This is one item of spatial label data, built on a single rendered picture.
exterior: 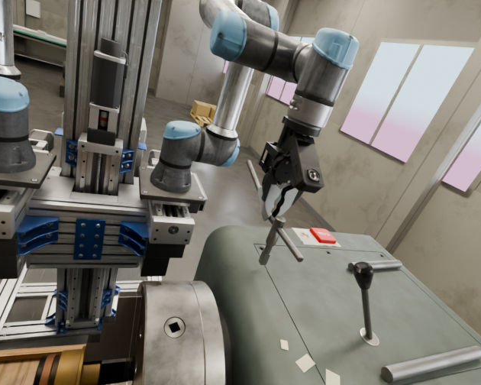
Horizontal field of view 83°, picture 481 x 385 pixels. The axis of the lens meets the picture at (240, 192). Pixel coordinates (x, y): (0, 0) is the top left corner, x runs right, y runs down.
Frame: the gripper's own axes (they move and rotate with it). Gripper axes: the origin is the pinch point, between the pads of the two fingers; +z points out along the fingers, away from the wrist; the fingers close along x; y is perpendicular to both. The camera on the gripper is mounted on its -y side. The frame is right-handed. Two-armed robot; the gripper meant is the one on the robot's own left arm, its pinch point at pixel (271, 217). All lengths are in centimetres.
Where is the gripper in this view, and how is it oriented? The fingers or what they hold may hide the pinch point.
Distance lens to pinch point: 58.6
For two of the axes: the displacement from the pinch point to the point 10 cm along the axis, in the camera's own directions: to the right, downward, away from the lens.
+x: -9.1, -1.3, -4.0
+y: -2.9, -4.9, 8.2
